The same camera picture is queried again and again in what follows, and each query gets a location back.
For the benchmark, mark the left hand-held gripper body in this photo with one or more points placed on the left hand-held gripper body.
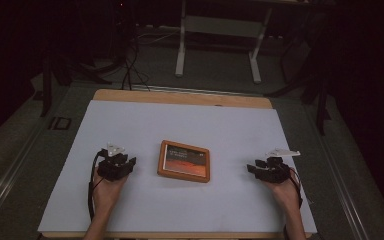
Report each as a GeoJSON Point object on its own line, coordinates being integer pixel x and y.
{"type": "Point", "coordinates": [111, 168]}

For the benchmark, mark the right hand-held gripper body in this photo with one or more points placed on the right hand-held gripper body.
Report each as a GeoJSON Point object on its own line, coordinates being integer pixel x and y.
{"type": "Point", "coordinates": [276, 171]}

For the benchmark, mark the wooden picture frame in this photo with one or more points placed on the wooden picture frame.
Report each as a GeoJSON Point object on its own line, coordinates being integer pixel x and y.
{"type": "Point", "coordinates": [184, 161]}

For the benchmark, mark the person's left hand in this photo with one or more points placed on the person's left hand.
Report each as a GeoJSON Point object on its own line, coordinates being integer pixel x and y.
{"type": "Point", "coordinates": [108, 195]}

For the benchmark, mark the person's right hand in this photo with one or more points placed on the person's right hand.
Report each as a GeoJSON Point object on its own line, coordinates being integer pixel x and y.
{"type": "Point", "coordinates": [288, 196]}

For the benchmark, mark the black floor plate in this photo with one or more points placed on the black floor plate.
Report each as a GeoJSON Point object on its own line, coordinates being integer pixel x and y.
{"type": "Point", "coordinates": [60, 123]}

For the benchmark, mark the black metal stand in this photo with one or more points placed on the black metal stand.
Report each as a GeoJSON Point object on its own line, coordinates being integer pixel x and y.
{"type": "Point", "coordinates": [321, 106]}

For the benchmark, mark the black tripod legs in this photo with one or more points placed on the black tripod legs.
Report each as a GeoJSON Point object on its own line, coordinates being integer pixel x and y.
{"type": "Point", "coordinates": [90, 71]}

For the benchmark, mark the silver floor rail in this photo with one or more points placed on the silver floor rail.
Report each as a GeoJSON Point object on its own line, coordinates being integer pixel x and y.
{"type": "Point", "coordinates": [341, 186]}
{"type": "Point", "coordinates": [10, 173]}

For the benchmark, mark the white metal stand frame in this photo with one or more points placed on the white metal stand frame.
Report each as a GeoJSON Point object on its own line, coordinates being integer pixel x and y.
{"type": "Point", "coordinates": [180, 50]}

